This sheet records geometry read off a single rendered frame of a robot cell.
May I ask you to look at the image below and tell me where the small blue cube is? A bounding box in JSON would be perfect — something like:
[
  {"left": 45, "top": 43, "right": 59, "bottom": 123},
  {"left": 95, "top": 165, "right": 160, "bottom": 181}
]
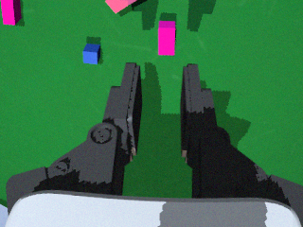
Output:
[{"left": 83, "top": 44, "right": 100, "bottom": 64}]

